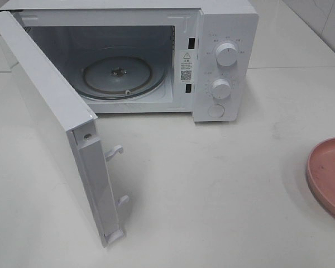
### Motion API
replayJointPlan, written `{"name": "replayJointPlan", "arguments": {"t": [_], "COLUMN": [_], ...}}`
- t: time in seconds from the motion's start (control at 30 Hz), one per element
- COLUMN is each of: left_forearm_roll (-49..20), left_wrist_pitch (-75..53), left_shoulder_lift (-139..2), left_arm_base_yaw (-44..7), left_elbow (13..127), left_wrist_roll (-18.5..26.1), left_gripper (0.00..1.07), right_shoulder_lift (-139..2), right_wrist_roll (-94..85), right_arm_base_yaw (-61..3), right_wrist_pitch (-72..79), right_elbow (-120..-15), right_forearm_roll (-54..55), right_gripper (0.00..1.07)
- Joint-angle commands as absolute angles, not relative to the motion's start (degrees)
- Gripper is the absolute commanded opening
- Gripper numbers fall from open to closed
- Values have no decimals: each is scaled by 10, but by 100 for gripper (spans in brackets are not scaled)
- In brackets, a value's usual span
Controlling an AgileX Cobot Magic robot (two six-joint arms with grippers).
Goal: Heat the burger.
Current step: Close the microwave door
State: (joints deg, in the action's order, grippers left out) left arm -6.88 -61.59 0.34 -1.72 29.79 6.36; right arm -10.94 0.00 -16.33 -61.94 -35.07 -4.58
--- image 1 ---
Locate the round white door button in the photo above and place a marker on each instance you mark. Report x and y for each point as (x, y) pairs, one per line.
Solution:
(216, 111)

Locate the white timer knob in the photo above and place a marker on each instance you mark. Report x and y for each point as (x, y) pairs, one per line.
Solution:
(221, 89)

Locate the white microwave door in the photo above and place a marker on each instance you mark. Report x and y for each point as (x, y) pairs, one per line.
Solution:
(67, 127)

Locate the pink round plate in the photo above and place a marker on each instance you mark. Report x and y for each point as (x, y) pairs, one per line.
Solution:
(320, 169)

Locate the glass microwave turntable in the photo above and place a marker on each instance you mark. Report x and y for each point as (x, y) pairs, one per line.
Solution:
(117, 77)

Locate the white microwave oven body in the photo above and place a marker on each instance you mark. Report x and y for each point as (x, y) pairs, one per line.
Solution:
(182, 35)

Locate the upper white power knob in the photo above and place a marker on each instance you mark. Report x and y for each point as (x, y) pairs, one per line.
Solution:
(226, 53)

